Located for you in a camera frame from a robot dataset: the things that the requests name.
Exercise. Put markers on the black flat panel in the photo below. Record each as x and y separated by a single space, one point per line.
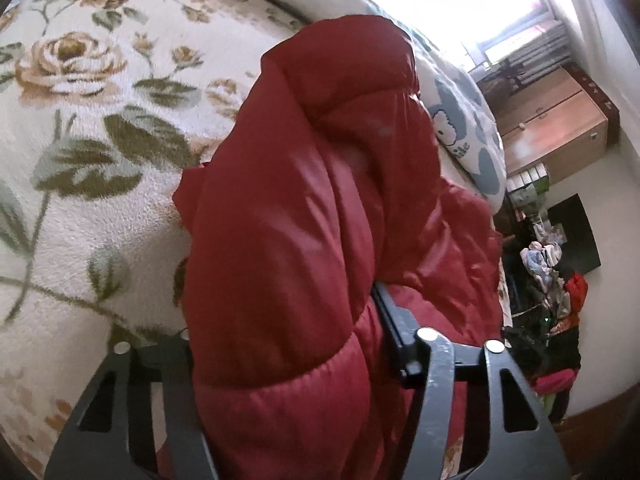
577 232

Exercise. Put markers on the red quilted coat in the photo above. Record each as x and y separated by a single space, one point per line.
320 240

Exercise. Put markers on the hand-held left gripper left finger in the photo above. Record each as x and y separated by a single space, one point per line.
172 360

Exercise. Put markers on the blue cartoon print comforter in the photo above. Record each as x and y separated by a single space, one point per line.
465 125

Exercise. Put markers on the green and white boxes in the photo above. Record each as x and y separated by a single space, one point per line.
529 185

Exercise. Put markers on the wooden cabinet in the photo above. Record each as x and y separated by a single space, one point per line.
550 125

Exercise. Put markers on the pile of mixed clothes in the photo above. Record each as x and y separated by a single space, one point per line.
547 305

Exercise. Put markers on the floral bed blanket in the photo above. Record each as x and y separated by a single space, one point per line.
95 160

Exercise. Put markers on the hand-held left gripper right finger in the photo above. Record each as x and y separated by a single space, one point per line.
396 327

